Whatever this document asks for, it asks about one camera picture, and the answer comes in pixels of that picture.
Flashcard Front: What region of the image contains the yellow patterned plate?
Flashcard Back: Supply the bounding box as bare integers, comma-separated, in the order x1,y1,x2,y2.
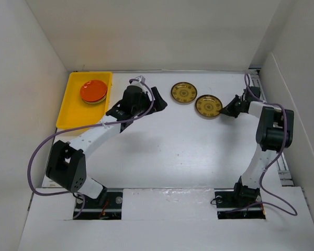
195,95,223,119
171,82,198,104

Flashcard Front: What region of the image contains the black plate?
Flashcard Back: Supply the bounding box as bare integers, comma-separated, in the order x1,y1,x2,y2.
82,97,106,102

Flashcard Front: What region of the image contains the orange plate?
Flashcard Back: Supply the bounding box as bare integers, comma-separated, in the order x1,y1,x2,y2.
80,79,108,101

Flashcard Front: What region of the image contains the cream floral plate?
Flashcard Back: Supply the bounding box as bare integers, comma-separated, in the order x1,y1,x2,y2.
84,101,103,105

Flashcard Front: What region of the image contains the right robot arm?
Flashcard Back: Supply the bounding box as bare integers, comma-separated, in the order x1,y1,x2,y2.
219,87,294,209

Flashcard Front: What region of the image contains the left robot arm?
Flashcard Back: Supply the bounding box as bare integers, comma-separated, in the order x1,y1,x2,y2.
46,85,167,208

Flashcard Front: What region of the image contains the yellow plastic bin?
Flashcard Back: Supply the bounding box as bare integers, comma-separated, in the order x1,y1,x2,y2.
56,72,113,130

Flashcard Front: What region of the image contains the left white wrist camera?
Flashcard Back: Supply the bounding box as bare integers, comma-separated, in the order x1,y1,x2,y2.
129,75,145,85

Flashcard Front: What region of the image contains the aluminium rail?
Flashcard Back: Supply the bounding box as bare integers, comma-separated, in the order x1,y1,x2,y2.
276,154,295,187

